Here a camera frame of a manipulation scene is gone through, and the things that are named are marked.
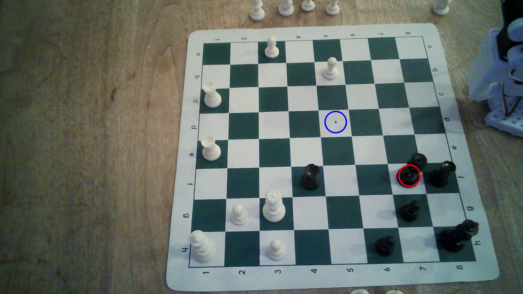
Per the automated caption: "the black chess pawn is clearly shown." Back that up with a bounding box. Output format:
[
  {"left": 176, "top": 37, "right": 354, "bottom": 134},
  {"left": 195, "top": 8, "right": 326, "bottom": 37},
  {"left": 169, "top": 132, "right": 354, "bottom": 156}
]
[
  {"left": 397, "top": 153, "right": 428, "bottom": 188},
  {"left": 399, "top": 200, "right": 421, "bottom": 222},
  {"left": 375, "top": 235, "right": 396, "bottom": 256}
]

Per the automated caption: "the green white chess board mat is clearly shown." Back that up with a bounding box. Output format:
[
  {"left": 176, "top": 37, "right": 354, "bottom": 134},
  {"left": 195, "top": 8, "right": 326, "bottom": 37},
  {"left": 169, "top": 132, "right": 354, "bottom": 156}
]
[{"left": 165, "top": 23, "right": 500, "bottom": 292}]

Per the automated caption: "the white chess rook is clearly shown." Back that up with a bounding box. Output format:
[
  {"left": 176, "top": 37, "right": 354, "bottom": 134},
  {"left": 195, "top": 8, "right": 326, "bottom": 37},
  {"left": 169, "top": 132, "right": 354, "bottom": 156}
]
[
  {"left": 203, "top": 82, "right": 222, "bottom": 108},
  {"left": 200, "top": 136, "right": 221, "bottom": 161}
]

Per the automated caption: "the black chess rook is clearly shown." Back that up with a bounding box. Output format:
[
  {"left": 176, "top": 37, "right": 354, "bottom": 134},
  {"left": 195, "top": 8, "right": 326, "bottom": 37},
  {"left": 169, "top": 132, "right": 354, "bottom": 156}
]
[{"left": 301, "top": 164, "right": 321, "bottom": 190}]

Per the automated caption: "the white chess queen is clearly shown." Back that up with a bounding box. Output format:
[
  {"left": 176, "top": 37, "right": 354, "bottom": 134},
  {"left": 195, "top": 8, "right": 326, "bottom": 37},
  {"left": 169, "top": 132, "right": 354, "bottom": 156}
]
[{"left": 262, "top": 188, "right": 286, "bottom": 223}]

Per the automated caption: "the white chess bishop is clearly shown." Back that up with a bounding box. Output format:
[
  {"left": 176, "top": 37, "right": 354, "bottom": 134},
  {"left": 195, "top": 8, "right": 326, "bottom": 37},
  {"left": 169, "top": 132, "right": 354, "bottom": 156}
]
[{"left": 189, "top": 230, "right": 217, "bottom": 263}]

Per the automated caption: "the black chess queen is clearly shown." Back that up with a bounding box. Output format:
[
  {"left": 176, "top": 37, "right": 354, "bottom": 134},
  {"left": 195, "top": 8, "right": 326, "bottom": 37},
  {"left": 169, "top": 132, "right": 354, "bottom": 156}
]
[{"left": 440, "top": 219, "right": 479, "bottom": 252}]

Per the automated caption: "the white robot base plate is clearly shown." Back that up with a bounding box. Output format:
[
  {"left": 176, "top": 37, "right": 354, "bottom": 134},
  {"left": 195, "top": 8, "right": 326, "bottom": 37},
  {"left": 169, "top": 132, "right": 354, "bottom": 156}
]
[{"left": 484, "top": 104, "right": 523, "bottom": 137}]

